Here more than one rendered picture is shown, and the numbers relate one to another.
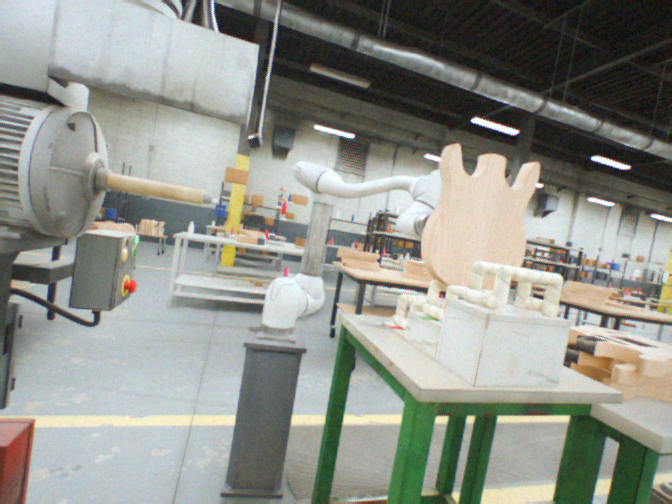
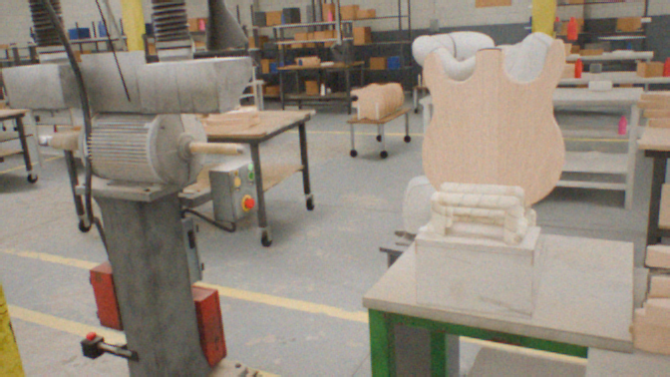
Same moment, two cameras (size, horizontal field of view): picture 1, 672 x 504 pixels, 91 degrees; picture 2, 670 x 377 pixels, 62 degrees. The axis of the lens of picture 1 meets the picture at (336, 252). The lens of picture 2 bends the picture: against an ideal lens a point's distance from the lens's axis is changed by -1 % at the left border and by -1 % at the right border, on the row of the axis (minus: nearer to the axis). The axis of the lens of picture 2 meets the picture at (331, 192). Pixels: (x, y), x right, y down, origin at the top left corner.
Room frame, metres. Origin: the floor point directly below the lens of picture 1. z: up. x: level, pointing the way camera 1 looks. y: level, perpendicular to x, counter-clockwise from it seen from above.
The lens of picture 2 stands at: (-0.28, -1.12, 1.60)
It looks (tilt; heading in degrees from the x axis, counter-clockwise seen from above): 16 degrees down; 45
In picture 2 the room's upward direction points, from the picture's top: 4 degrees counter-clockwise
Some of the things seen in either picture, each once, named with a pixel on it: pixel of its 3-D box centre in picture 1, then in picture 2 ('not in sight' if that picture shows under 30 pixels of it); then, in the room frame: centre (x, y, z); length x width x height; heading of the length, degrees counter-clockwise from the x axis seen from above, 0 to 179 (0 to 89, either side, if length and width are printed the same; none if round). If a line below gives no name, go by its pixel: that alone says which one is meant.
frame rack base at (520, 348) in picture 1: (500, 341); (478, 265); (0.84, -0.46, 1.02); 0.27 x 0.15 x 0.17; 111
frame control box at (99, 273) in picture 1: (72, 276); (216, 198); (0.87, 0.68, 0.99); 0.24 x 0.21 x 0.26; 107
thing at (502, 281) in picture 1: (500, 292); (438, 217); (0.77, -0.39, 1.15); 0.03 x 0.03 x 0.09
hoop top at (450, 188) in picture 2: (503, 271); (481, 190); (0.87, -0.45, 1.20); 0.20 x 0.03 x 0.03; 110
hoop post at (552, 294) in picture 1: (551, 298); (511, 223); (0.83, -0.55, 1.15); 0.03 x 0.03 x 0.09
